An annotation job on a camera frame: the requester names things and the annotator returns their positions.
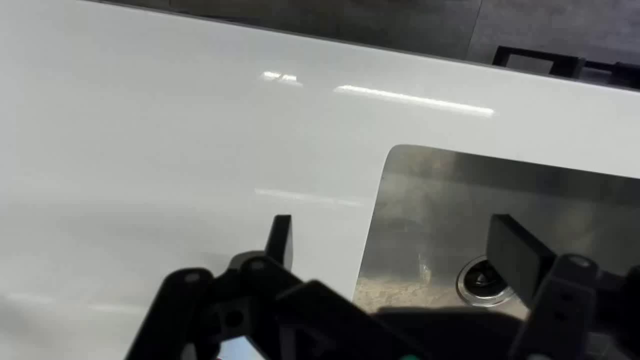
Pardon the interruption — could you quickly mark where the black cabinet door handle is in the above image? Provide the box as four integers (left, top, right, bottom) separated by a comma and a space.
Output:
492, 46, 640, 89

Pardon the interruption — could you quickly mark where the round metal sink drain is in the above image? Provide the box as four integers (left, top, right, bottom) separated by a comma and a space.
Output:
456, 258, 514, 308

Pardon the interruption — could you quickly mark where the stainless steel sink basin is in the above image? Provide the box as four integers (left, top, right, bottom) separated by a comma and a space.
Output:
353, 143, 640, 360

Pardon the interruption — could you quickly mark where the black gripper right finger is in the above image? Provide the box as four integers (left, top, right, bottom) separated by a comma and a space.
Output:
486, 213, 640, 360

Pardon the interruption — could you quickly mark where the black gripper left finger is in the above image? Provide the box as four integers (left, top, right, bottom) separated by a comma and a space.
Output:
126, 213, 298, 360

